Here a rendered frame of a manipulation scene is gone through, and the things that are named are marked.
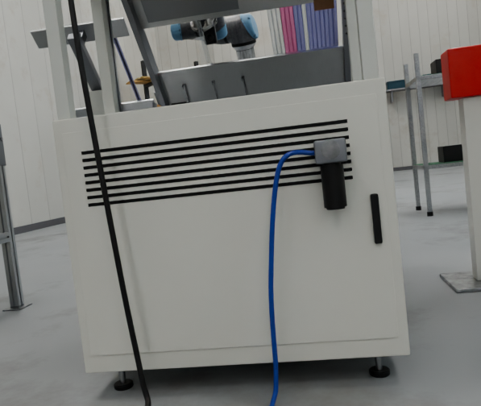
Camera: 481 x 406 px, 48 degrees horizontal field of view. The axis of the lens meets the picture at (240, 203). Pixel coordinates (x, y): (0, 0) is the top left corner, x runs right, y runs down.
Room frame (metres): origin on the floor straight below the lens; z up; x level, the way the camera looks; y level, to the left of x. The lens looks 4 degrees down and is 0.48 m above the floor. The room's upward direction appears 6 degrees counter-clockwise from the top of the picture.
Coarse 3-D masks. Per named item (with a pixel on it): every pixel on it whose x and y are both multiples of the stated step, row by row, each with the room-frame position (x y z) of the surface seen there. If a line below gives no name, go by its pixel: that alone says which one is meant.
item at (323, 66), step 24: (336, 48) 1.86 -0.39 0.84; (168, 72) 1.95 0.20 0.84; (192, 72) 1.95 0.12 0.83; (216, 72) 1.95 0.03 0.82; (240, 72) 1.94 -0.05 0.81; (264, 72) 1.94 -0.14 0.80; (288, 72) 1.94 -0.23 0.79; (312, 72) 1.94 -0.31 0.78; (336, 72) 1.93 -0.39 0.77; (168, 96) 2.03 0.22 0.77; (192, 96) 2.03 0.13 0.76
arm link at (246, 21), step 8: (232, 16) 2.49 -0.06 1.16; (240, 16) 2.46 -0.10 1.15; (248, 16) 2.45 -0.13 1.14; (232, 24) 2.46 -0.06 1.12; (240, 24) 2.45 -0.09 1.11; (248, 24) 2.44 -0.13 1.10; (232, 32) 2.47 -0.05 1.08; (240, 32) 2.46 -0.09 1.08; (248, 32) 2.45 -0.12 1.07; (256, 32) 2.49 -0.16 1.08; (224, 40) 2.50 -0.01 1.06; (232, 40) 2.49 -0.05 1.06; (240, 40) 2.47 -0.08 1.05; (248, 40) 2.47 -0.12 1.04; (240, 48) 2.49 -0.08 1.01; (248, 48) 2.50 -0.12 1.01; (240, 56) 2.52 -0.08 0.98; (248, 56) 2.51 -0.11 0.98
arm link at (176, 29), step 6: (174, 24) 2.15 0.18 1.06; (180, 24) 2.14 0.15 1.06; (186, 24) 2.13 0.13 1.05; (174, 30) 2.15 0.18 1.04; (180, 30) 2.14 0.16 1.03; (186, 30) 2.13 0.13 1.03; (192, 30) 2.13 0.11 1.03; (174, 36) 2.16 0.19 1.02; (180, 36) 2.15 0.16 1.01; (186, 36) 2.15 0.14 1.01; (192, 36) 2.15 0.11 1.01; (198, 36) 2.15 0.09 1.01; (222, 42) 2.51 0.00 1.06
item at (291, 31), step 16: (272, 16) 1.79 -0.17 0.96; (288, 16) 1.79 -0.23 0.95; (304, 16) 1.79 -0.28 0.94; (320, 16) 1.79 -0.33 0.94; (336, 16) 1.78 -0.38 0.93; (272, 32) 1.83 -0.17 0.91; (288, 32) 1.83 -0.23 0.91; (304, 32) 1.83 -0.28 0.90; (320, 32) 1.83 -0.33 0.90; (336, 32) 1.83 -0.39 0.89; (288, 48) 1.88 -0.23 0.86; (304, 48) 1.88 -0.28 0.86
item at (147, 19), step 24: (144, 0) 1.71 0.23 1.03; (168, 0) 1.71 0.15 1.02; (192, 0) 1.70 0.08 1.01; (216, 0) 1.70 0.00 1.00; (240, 0) 1.74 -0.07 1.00; (264, 0) 1.74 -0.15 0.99; (288, 0) 1.74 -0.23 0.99; (312, 0) 1.74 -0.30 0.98; (144, 24) 1.81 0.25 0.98; (168, 24) 1.81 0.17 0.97
